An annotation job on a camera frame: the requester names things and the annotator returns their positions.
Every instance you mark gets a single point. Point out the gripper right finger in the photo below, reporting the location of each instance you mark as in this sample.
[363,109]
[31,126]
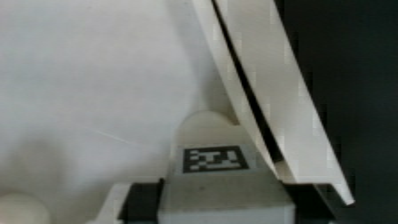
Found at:
[314,206]

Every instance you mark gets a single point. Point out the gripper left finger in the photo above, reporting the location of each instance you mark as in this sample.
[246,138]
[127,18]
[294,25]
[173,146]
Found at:
[132,203]

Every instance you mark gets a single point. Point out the white table leg with tag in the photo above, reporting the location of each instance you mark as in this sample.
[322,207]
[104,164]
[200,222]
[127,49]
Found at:
[221,190]

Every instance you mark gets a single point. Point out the white square tabletop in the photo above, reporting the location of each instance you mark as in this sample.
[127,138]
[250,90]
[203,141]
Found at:
[115,66]

